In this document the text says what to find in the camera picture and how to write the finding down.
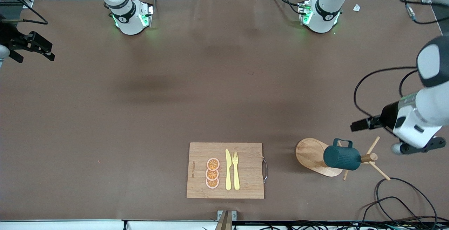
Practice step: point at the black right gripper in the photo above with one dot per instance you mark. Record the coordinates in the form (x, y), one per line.
(9, 36)

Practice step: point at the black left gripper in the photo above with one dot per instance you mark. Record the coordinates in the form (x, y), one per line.
(388, 115)

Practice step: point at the dark green cup yellow inside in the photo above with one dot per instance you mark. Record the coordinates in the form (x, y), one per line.
(340, 158)

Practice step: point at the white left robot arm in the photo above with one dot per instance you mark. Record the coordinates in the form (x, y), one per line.
(428, 110)

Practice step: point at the wooden cup rack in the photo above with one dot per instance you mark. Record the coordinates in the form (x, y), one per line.
(308, 153)

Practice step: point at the white paper scrap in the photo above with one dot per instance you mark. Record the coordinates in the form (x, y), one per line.
(356, 7)

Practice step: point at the wooden cutting board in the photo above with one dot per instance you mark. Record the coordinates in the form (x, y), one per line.
(245, 153)

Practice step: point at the yellow plastic fork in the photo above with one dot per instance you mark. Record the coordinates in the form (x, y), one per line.
(236, 177)

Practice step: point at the yellow plastic knife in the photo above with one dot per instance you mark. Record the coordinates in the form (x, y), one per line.
(228, 174)

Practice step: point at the brown table cover mat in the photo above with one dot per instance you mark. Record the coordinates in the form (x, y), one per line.
(224, 82)

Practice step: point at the orange slice toy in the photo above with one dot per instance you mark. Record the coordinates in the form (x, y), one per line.
(212, 175)
(213, 164)
(212, 183)

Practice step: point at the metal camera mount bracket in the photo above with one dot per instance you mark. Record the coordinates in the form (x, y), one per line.
(226, 221)

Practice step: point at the white table edge rail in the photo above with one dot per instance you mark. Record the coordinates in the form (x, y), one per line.
(70, 225)

